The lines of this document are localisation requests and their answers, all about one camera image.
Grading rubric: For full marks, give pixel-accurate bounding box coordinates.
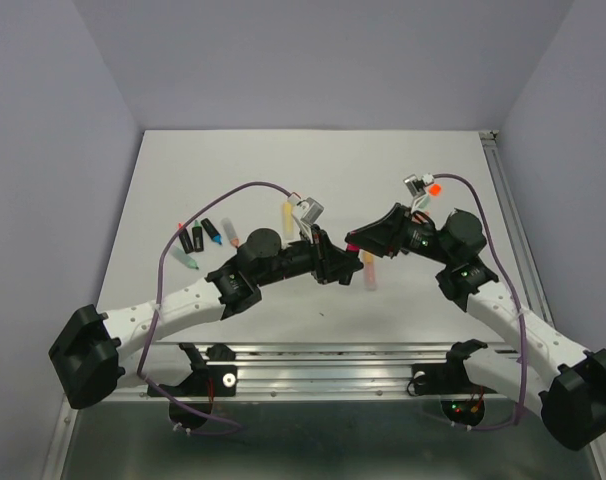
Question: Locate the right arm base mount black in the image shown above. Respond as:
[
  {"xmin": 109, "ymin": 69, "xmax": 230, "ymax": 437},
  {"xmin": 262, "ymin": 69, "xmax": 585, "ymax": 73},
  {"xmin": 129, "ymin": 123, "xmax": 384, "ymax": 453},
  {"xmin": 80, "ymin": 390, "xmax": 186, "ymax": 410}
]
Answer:
[{"xmin": 406, "ymin": 362, "xmax": 496, "ymax": 397}]

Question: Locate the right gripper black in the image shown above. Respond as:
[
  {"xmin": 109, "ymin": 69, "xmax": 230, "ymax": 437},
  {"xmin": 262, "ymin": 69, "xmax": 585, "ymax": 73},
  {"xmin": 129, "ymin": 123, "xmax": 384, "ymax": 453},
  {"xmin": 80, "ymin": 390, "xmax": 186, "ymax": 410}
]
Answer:
[{"xmin": 344, "ymin": 201, "xmax": 455, "ymax": 266}]

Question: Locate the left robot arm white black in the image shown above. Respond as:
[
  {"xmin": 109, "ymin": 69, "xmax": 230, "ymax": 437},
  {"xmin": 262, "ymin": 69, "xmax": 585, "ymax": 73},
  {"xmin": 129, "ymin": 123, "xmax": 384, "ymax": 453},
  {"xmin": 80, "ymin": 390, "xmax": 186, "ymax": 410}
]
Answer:
[{"xmin": 48, "ymin": 226, "xmax": 363, "ymax": 410}]

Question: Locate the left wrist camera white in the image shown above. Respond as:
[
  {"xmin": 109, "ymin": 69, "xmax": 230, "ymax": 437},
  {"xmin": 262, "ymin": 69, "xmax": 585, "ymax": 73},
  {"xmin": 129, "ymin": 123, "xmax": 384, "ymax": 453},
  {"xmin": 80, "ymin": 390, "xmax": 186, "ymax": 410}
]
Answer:
[{"xmin": 287, "ymin": 193, "xmax": 324, "ymax": 240}]

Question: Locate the pastel pink highlighter orange cap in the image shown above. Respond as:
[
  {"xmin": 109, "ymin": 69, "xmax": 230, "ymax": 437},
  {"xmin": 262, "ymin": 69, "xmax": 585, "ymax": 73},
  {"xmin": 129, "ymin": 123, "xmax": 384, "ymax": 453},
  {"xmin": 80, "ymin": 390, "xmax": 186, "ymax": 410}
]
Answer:
[{"xmin": 362, "ymin": 250, "xmax": 377, "ymax": 291}]

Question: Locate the grey highlighter orange cap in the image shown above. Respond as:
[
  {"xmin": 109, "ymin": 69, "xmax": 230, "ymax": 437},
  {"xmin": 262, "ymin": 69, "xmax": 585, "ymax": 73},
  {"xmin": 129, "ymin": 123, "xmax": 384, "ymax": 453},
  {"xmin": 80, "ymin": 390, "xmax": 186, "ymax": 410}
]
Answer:
[{"xmin": 221, "ymin": 218, "xmax": 240, "ymax": 249}]

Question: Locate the pale yellow highlighter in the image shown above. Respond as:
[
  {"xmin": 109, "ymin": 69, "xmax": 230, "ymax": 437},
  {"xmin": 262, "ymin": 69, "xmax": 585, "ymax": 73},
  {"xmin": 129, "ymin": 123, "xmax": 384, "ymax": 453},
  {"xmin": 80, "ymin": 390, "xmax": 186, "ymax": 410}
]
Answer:
[{"xmin": 281, "ymin": 201, "xmax": 294, "ymax": 240}]

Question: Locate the aluminium front rail frame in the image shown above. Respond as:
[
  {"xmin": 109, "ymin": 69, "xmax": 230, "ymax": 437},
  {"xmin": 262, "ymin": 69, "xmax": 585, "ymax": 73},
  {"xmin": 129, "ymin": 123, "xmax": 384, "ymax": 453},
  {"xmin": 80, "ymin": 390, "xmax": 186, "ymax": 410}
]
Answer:
[{"xmin": 43, "ymin": 343, "xmax": 606, "ymax": 479}]

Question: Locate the black highlighter green cap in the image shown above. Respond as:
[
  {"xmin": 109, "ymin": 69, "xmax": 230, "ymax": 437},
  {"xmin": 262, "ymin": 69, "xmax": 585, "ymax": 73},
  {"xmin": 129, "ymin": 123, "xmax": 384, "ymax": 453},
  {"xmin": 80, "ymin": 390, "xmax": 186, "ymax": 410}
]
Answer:
[{"xmin": 191, "ymin": 220, "xmax": 204, "ymax": 252}]

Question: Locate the black highlighter orange tip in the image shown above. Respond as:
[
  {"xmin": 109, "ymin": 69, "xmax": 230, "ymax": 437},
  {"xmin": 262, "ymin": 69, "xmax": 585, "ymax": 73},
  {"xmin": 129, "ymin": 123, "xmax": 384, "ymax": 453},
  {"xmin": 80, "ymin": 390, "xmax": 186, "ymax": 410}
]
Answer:
[{"xmin": 178, "ymin": 223, "xmax": 194, "ymax": 254}]

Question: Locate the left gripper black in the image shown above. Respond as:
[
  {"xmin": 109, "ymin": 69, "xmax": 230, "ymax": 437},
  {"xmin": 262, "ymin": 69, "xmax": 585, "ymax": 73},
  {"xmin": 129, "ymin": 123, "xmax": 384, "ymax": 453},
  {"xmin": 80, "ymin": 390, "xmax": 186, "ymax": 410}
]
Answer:
[{"xmin": 255, "ymin": 223, "xmax": 363, "ymax": 287}]

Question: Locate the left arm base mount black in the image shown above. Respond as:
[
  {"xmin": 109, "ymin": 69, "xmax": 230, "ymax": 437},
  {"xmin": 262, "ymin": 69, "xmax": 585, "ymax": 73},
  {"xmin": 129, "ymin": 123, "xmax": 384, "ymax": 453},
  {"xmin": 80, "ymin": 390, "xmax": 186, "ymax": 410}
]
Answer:
[{"xmin": 143, "ymin": 342, "xmax": 239, "ymax": 399}]

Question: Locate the orange pen cap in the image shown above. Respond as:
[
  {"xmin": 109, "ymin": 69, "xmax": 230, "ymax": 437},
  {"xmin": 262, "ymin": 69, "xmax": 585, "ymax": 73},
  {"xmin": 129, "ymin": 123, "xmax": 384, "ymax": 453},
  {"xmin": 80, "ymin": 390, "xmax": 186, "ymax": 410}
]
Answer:
[{"xmin": 428, "ymin": 184, "xmax": 442, "ymax": 197}]

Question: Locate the black highlighter blue cap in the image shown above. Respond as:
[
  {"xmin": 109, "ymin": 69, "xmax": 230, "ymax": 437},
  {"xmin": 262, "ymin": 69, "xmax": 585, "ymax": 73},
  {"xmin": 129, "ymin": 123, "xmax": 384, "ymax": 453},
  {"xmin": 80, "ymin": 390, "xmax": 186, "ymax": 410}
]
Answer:
[{"xmin": 200, "ymin": 218, "xmax": 222, "ymax": 245}]

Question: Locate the aluminium right rail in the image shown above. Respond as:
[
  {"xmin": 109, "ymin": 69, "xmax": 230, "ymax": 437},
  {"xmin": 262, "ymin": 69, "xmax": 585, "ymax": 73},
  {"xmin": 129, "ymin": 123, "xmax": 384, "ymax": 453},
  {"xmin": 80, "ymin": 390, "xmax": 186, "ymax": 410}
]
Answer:
[{"xmin": 479, "ymin": 131, "xmax": 555, "ymax": 327}]

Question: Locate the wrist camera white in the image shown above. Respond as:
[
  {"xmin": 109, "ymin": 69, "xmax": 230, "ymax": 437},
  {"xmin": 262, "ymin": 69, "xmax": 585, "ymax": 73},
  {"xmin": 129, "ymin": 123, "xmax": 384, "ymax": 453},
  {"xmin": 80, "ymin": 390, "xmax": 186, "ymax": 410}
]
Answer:
[
  {"xmin": 287, "ymin": 193, "xmax": 324, "ymax": 240},
  {"xmin": 403, "ymin": 174, "xmax": 434, "ymax": 213}
]

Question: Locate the pastel green highlighter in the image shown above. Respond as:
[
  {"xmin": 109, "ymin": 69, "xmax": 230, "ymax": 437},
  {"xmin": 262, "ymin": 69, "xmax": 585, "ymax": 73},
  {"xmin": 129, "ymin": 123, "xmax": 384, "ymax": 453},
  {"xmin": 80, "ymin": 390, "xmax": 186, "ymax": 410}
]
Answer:
[{"xmin": 170, "ymin": 247, "xmax": 199, "ymax": 270}]

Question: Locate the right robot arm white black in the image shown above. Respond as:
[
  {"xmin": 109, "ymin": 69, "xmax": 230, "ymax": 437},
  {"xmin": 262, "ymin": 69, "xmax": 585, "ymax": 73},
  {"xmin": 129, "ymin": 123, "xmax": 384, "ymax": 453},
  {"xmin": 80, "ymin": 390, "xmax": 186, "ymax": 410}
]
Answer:
[{"xmin": 346, "ymin": 204, "xmax": 606, "ymax": 451}]

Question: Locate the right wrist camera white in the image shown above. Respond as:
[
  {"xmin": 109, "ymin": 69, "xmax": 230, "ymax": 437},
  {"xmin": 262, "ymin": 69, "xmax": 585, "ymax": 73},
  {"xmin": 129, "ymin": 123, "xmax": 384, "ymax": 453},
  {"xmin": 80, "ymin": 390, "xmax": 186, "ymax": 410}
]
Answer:
[{"xmin": 403, "ymin": 174, "xmax": 434, "ymax": 213}]

